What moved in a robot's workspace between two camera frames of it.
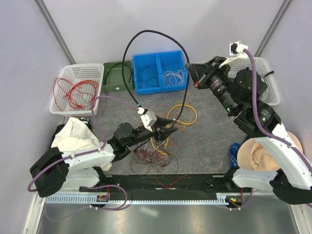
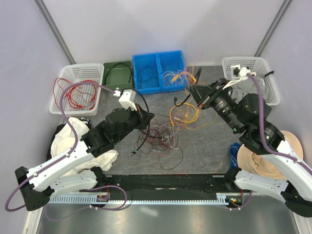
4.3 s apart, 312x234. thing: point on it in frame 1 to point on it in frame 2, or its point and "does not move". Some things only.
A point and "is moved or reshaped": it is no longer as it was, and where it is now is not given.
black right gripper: [201, 77] to [204, 95]
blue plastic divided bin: [159, 72] does not move
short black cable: [114, 64] does not move
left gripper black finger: [163, 121] to [146, 114]
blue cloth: [233, 152] does not move
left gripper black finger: [165, 132] to [145, 124]
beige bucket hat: [251, 155] does not move
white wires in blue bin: [173, 78] does not move
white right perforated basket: [271, 97] does not move
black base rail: [213, 184] does not move
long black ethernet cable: [187, 72] is moved or reshaped
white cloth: [76, 137] does not move
